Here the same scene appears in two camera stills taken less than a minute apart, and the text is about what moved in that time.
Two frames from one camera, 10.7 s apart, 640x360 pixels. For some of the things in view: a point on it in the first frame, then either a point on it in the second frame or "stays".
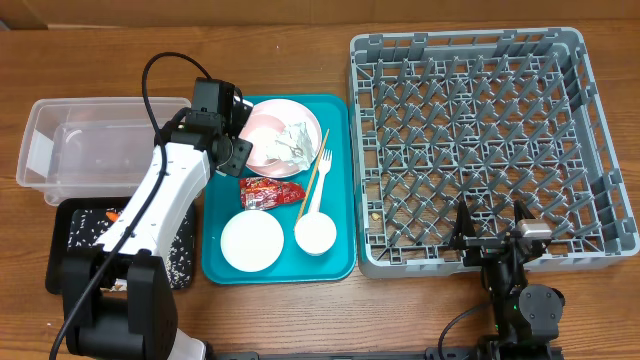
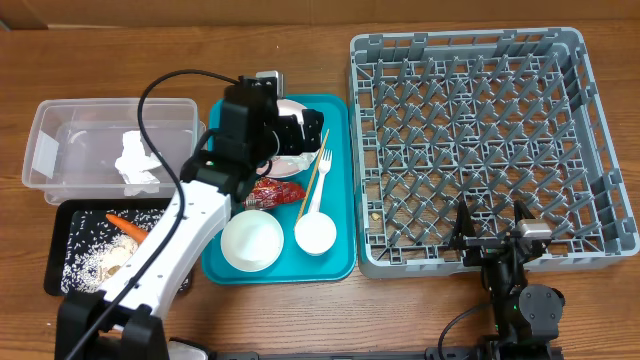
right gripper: [488, 247] stays
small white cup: [315, 233] stays
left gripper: [242, 157] to [298, 142]
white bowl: [252, 240] stays
